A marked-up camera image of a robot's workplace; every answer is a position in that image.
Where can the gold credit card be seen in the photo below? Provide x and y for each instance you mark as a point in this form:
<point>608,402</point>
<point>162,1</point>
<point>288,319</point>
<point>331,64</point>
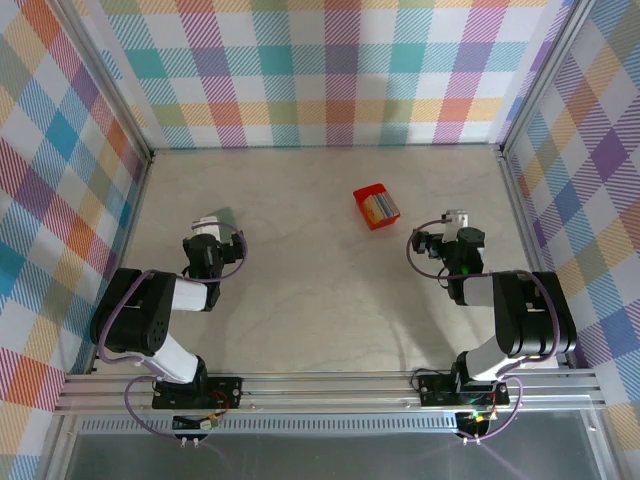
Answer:
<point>372,211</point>

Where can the red plastic bin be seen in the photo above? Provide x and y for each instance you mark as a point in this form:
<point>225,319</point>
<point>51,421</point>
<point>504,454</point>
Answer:
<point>364,194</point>

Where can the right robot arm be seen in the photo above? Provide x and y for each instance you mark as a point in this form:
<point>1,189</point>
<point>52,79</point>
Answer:
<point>530,315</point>

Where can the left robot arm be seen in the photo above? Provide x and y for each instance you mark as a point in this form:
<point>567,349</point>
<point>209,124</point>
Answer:
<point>130,320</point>

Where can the blue grey credit card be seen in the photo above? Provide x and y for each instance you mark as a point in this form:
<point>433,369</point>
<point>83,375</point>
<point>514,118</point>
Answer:
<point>387,202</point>

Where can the small connector circuit board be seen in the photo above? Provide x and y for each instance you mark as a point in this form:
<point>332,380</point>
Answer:
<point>207,424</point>
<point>475,417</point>

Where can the grey metal panel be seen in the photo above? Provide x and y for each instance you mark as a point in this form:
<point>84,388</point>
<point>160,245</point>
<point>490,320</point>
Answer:
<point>325,460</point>

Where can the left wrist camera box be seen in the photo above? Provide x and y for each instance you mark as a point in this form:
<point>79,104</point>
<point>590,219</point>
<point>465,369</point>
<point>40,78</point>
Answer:
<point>206,227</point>

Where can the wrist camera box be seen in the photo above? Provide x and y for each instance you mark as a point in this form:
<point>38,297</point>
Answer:
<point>457,220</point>
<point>206,227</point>

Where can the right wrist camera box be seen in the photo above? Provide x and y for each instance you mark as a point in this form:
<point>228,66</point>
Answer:
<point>457,220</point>

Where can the aluminium table side rail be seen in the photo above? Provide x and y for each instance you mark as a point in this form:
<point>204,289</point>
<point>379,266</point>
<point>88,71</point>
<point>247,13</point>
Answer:
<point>531,250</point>
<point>124,255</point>

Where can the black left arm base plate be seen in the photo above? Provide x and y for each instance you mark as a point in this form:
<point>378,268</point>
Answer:
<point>227,387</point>

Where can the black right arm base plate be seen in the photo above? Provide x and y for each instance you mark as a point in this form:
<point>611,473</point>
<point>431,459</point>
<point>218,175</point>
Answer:
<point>435,390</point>

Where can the thin aluminium end rail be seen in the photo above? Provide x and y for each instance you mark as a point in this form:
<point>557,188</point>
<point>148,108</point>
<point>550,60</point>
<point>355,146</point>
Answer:
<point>325,147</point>

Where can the long aluminium mounting rail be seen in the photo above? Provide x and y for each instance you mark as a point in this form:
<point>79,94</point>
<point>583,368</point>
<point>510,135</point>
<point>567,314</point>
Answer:
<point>325,390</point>

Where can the aluminium frame post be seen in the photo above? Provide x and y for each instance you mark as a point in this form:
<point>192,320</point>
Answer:
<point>110,75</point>
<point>543,75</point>

